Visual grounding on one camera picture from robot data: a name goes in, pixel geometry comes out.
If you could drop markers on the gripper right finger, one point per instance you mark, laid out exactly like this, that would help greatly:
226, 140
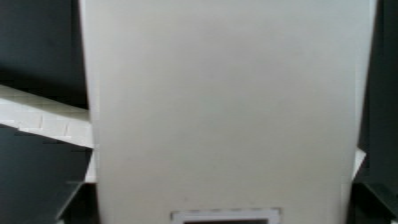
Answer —
373, 204

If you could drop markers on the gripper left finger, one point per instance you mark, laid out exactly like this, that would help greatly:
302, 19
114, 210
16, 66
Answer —
79, 210

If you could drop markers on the small white tagged box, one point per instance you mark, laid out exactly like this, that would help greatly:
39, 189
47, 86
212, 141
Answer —
226, 84

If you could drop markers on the white U-shaped frame wall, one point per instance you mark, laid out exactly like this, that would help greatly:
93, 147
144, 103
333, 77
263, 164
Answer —
45, 117

